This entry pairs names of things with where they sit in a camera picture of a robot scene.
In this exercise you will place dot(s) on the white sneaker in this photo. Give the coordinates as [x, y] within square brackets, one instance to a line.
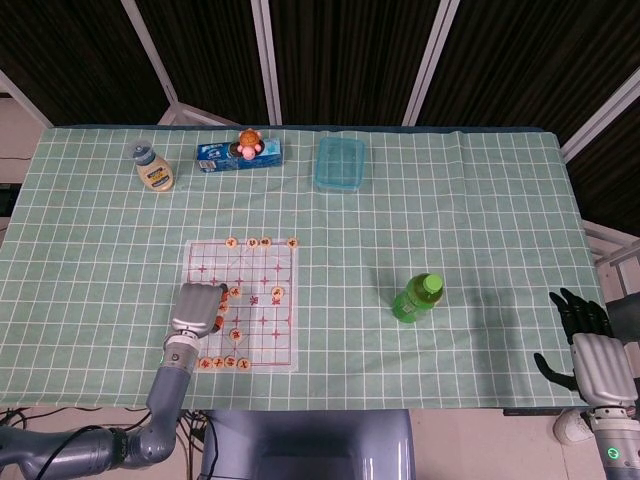
[567, 427]

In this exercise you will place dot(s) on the translucent xiangqi board sheet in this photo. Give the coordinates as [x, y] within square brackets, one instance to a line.
[260, 345]

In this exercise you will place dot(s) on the white partition frame post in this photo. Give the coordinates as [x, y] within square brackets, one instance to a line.
[150, 52]
[595, 125]
[25, 100]
[432, 60]
[267, 60]

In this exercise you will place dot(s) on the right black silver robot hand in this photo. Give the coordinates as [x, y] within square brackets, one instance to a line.
[602, 370]

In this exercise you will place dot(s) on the pink turtle toy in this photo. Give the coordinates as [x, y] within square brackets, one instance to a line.
[247, 145]

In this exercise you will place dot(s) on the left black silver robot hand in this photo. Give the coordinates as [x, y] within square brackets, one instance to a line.
[195, 307]

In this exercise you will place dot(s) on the dark grey panel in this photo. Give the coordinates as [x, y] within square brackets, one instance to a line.
[625, 320]

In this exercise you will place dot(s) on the black box device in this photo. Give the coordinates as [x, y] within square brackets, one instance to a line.
[7, 200]

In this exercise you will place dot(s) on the wooden xiangqi chess piece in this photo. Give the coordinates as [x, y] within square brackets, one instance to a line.
[278, 291]
[236, 291]
[218, 361]
[226, 306]
[252, 243]
[231, 360]
[206, 363]
[236, 334]
[230, 242]
[265, 242]
[244, 364]
[292, 242]

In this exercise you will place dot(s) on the white partition foot frame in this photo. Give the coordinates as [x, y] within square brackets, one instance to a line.
[190, 112]

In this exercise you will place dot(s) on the blue grey robot torso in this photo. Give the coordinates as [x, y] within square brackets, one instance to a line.
[310, 440]

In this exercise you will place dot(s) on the blue cookie box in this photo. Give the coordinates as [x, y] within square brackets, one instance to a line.
[215, 157]

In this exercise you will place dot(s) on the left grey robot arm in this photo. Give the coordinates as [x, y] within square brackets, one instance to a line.
[167, 395]

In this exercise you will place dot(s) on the cream salad dressing bottle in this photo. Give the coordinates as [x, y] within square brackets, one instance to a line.
[156, 175]

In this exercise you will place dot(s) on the green tea bottle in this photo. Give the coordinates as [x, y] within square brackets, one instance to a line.
[412, 302]

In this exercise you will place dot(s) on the black partition panel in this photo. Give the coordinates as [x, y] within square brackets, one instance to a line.
[525, 50]
[350, 50]
[65, 45]
[210, 50]

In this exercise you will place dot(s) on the white metal rack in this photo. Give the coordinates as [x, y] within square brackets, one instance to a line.
[612, 250]

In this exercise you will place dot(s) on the green checkered tablecloth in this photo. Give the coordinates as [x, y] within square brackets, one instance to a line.
[450, 225]

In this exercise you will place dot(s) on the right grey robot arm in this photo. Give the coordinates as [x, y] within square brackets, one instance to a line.
[617, 455]

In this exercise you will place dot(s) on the clear blue plastic container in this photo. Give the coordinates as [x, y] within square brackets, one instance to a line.
[340, 165]

